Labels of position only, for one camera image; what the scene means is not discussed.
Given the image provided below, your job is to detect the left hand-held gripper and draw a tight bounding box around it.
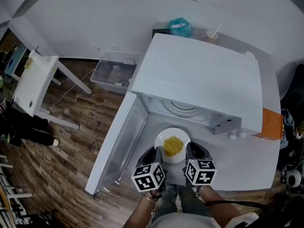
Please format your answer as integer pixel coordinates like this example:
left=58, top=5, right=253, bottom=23
left=131, top=146, right=167, bottom=193

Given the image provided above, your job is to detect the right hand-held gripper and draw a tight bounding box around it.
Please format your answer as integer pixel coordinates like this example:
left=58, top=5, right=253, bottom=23
left=182, top=141, right=218, bottom=187

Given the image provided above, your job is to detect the yellow food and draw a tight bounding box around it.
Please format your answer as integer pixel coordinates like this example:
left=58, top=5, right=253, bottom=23
left=163, top=136, right=185, bottom=157

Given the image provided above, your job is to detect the white plate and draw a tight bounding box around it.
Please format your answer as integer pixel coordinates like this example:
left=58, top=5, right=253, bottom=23
left=154, top=127, right=191, bottom=164

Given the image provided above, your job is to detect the white microwave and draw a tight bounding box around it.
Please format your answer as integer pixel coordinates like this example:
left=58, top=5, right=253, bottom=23
left=85, top=33, right=263, bottom=196

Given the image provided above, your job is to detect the person's left forearm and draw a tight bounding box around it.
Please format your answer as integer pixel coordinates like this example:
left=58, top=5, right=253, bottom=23
left=122, top=190, right=159, bottom=228

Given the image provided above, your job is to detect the person's right forearm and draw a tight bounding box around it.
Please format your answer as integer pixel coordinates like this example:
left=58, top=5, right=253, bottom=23
left=200, top=185, right=242, bottom=225

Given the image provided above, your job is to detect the person's left leg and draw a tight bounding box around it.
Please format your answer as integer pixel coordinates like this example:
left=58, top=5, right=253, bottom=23
left=158, top=183, right=179, bottom=218

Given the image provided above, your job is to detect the person's leg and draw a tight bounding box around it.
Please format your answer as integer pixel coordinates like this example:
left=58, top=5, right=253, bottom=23
left=158, top=183, right=179, bottom=218
left=177, top=185, right=213, bottom=218

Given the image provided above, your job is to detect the person's right leg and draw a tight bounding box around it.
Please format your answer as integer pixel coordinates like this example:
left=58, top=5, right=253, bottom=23
left=177, top=185, right=213, bottom=218

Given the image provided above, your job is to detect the person's white shirt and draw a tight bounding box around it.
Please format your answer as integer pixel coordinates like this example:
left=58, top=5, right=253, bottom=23
left=151, top=211, right=259, bottom=228

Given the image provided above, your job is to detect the orange box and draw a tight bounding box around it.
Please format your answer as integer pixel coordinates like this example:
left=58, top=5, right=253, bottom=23
left=251, top=107, right=284, bottom=141

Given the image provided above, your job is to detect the clear plastic storage bin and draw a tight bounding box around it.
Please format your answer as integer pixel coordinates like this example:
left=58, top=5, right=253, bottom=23
left=89, top=51, right=142, bottom=95

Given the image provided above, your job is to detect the pile of dark clothes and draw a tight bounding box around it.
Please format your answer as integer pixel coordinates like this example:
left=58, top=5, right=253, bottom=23
left=280, top=108, right=296, bottom=149

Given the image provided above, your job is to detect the white round device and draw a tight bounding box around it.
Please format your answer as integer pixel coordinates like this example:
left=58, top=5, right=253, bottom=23
left=285, top=169, right=302, bottom=187

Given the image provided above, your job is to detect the black bag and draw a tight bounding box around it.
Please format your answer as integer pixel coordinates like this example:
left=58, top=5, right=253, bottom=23
left=235, top=191, right=304, bottom=228

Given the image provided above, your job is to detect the paper cup with straw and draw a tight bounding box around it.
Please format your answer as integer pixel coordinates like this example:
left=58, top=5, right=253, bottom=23
left=201, top=24, right=223, bottom=45

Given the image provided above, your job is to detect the black office chair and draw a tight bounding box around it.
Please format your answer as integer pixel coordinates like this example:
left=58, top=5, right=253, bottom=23
left=280, top=63, right=304, bottom=128

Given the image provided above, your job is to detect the teal plastic bag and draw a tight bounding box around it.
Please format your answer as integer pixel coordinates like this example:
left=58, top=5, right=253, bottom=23
left=168, top=17, right=192, bottom=37

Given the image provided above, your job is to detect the white table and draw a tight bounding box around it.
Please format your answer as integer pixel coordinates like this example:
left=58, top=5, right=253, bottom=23
left=13, top=50, right=93, bottom=130

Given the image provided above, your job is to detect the white metal rack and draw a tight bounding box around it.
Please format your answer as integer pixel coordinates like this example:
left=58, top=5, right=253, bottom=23
left=0, top=154, right=34, bottom=225

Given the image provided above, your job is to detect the light blue board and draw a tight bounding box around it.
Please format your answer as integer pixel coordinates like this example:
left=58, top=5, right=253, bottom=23
left=4, top=47, right=28, bottom=77

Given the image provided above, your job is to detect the thin wrist bracelet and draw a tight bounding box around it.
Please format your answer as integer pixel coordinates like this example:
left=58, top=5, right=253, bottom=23
left=141, top=191, right=159, bottom=203

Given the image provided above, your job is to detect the black cable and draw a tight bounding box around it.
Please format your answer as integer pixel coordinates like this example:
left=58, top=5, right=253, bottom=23
left=205, top=199, right=282, bottom=211

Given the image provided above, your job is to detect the pile of cables and gear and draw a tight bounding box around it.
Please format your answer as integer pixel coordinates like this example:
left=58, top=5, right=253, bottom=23
left=281, top=148, right=304, bottom=173

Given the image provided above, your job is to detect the white floor cable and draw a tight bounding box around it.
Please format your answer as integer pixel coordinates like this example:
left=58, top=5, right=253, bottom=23
left=48, top=67, right=95, bottom=111

